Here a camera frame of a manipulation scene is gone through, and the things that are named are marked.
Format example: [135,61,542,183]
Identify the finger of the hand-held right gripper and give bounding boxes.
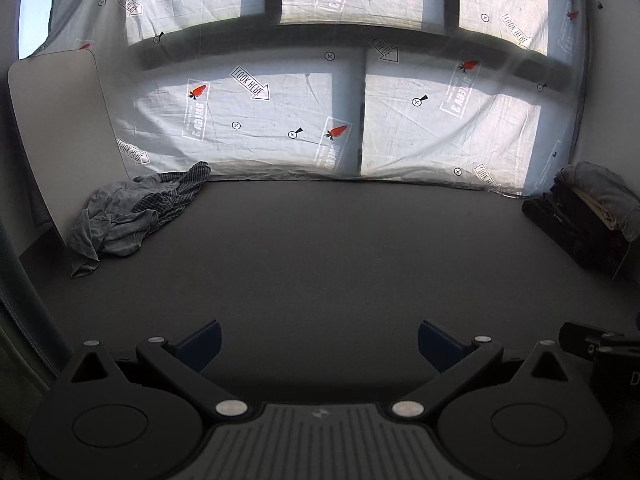
[559,321,640,361]

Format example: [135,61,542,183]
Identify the black folded pants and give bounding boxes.
[521,196,621,281]

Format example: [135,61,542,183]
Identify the black folded sweater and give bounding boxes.
[547,180,626,261]

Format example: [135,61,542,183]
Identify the grey t-shirt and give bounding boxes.
[555,161,640,243]

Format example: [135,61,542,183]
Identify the white rounded board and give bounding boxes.
[7,49,126,246]

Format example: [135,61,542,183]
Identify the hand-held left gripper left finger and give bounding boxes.
[57,320,251,421]

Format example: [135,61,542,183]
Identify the blue-grey crumpled shirt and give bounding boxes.
[69,177,181,279]

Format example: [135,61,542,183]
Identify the beige folded garment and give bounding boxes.
[595,200,622,234]

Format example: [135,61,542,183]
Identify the plaid crumpled shirt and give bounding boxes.
[132,161,211,236]

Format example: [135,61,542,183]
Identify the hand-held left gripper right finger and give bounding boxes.
[387,320,581,421]

